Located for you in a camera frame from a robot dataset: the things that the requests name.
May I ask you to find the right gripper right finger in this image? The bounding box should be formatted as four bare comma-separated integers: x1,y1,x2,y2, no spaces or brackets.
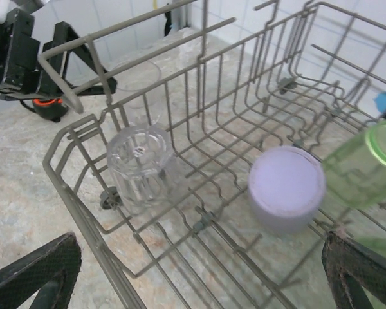
321,230,386,309

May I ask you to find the green translucent plastic cup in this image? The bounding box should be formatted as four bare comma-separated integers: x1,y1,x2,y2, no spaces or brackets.
353,236,386,261

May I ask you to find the aluminium frame post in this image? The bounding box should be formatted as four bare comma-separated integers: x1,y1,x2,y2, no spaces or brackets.
172,0,194,30

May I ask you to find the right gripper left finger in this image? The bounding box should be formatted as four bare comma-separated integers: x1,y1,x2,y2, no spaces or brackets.
0,232,82,309

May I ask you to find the grey wire dish rack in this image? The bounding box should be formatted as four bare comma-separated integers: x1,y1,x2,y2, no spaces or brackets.
37,0,386,309

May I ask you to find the purple plastic cup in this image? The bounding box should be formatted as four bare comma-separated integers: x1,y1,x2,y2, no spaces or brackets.
247,145,327,238

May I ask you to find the black seal yellow ring sticker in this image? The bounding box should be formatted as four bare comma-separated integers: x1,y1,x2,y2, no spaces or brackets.
151,0,176,36

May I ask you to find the pale frosted green cup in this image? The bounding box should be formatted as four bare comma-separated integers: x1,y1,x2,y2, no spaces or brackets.
321,118,386,210

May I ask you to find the black orange tape measure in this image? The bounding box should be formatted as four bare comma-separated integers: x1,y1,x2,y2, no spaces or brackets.
32,98,69,122

